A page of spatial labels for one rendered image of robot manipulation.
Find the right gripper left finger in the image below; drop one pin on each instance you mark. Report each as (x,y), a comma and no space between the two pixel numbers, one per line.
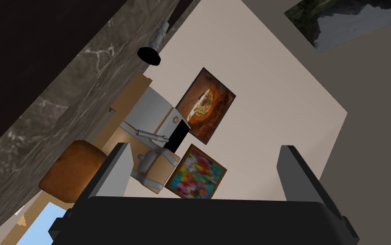
(114,177)

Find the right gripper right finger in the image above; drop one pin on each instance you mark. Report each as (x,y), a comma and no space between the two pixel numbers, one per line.
(295,177)

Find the brown bread loaf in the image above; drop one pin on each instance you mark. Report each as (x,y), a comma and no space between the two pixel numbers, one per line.
(69,170)

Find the wooden cabinet with grey fittings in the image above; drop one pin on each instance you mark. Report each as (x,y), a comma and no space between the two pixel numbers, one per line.
(148,112)

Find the light blue window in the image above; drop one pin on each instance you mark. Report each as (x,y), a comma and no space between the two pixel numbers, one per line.
(40,224)

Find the grey stem with black disc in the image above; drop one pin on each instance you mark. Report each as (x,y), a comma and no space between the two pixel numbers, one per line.
(150,54)

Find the colourful framed wall picture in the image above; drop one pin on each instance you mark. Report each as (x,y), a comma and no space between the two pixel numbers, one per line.
(197,173)

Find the orange framed wall picture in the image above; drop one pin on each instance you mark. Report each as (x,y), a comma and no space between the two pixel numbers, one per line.
(205,105)

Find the dark landscape wall picture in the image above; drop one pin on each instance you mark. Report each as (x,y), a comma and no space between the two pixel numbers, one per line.
(348,20)

